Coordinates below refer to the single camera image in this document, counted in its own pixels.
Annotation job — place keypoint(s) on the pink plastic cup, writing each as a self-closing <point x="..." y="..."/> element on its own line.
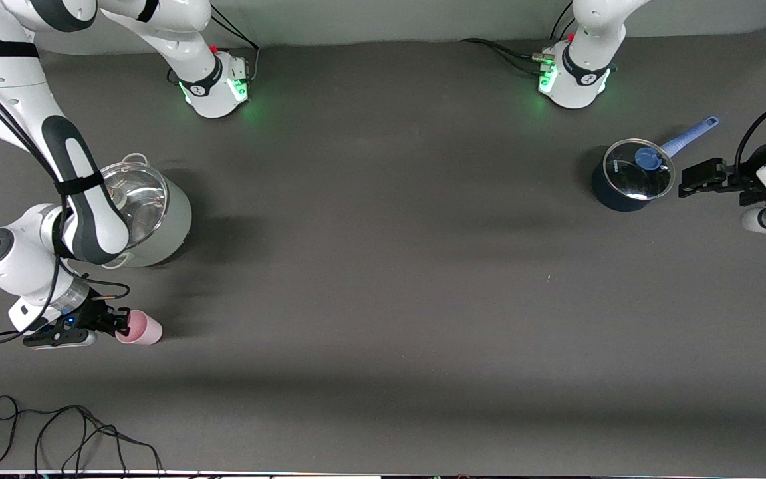
<point x="147" y="329"/>

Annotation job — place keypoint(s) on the dark blue saucepan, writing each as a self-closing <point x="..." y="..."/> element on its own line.
<point x="612" y="196"/>

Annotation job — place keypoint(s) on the glass lid with blue knob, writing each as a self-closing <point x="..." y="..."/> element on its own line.
<point x="629" y="176"/>

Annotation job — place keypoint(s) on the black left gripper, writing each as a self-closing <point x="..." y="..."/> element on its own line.
<point x="746" y="181"/>

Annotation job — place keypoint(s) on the dark grey table mat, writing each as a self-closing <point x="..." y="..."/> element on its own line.
<point x="383" y="319"/>

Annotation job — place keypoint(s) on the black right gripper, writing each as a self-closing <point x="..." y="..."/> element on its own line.
<point x="95" y="313"/>

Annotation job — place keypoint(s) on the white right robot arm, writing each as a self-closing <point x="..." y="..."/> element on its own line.
<point x="84" y="199"/>

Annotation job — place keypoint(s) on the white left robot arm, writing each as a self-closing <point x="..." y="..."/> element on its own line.
<point x="582" y="80"/>

